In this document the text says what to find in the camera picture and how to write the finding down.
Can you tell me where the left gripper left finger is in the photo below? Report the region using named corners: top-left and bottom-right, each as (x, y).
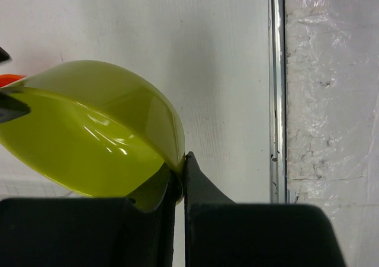
top-left (1, 165), bottom-right (178, 266)

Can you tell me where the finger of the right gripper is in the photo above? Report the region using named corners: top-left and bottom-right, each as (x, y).
top-left (0, 47), bottom-right (11, 63)
top-left (0, 93), bottom-right (31, 123)

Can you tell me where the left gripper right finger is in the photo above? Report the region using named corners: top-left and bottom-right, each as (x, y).
top-left (184, 152), bottom-right (346, 266)

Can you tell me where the orange bowl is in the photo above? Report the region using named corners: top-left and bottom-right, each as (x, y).
top-left (0, 74), bottom-right (25, 88)

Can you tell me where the green bowl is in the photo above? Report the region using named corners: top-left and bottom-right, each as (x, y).
top-left (1, 60), bottom-right (185, 197)

